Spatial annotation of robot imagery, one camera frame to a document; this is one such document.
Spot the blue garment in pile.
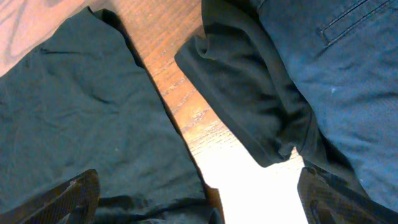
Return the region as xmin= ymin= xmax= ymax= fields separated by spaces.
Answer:
xmin=258 ymin=0 xmax=397 ymax=210

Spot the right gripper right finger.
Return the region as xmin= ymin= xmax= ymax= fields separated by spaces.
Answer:
xmin=297 ymin=167 xmax=397 ymax=224

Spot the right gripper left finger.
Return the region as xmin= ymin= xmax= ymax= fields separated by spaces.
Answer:
xmin=1 ymin=169 xmax=100 ymax=224

